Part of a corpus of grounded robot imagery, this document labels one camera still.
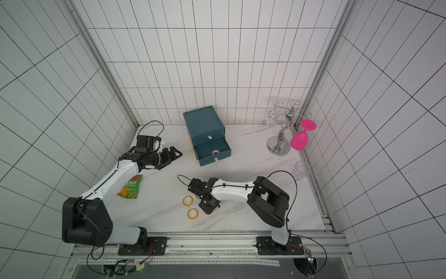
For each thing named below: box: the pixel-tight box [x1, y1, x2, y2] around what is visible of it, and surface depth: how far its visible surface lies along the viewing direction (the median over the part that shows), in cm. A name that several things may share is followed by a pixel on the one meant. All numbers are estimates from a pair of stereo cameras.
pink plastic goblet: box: [290, 119, 318, 151], surface depth 87 cm
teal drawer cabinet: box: [182, 105, 232, 167], surface depth 95 cm
